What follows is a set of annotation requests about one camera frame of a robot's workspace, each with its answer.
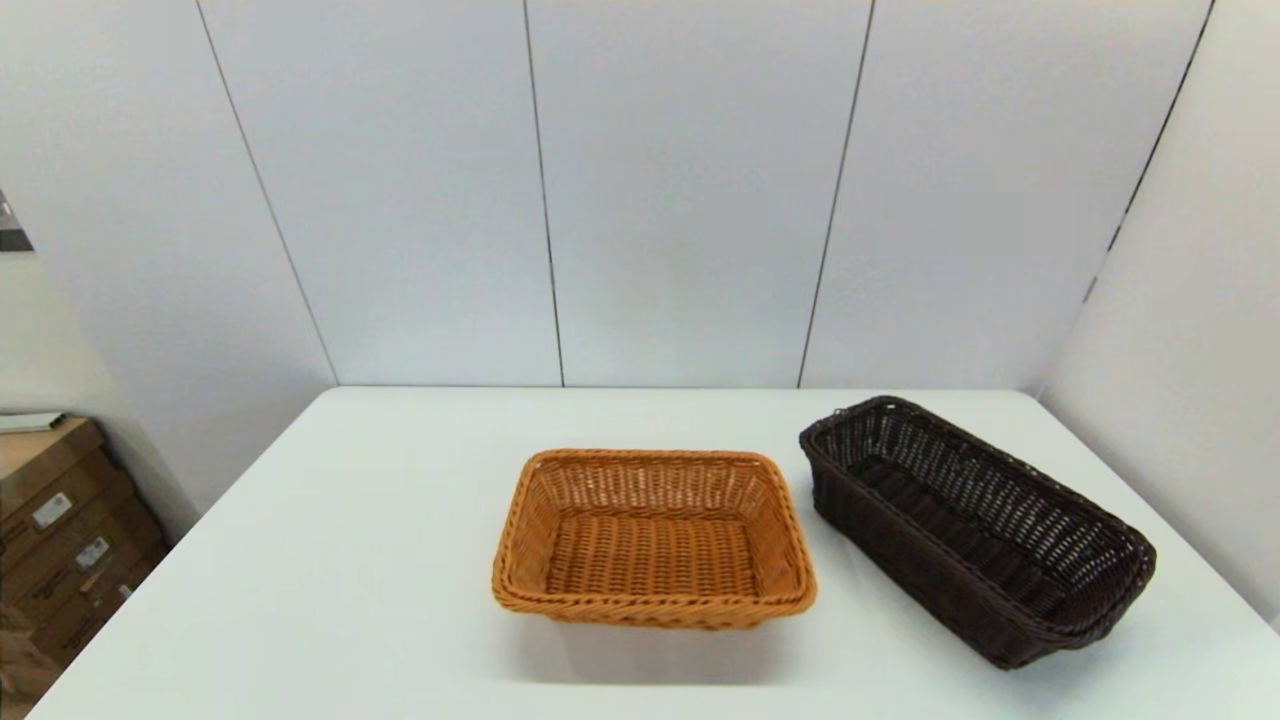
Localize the dark brown wicker basket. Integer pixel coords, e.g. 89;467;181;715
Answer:
798;395;1158;671

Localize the orange wicker basket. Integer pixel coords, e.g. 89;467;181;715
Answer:
490;448;818;631

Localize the brown cardboard box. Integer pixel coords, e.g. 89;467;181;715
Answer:
0;575;151;701
0;470;141;561
0;515;168;626
0;418;109;501

